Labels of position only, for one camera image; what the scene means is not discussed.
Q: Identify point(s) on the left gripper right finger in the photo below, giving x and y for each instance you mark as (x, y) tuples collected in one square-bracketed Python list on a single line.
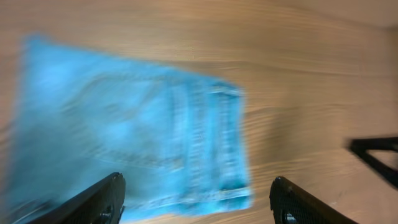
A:
[(291, 204)]

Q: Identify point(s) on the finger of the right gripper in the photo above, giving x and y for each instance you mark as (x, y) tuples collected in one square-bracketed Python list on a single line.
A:
[(361, 148)]

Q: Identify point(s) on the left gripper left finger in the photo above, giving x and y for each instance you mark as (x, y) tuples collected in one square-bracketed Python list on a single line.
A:
[(102, 203)]

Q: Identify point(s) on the light blue denim jeans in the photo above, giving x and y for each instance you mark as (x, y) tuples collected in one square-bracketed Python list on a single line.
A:
[(81, 115)]

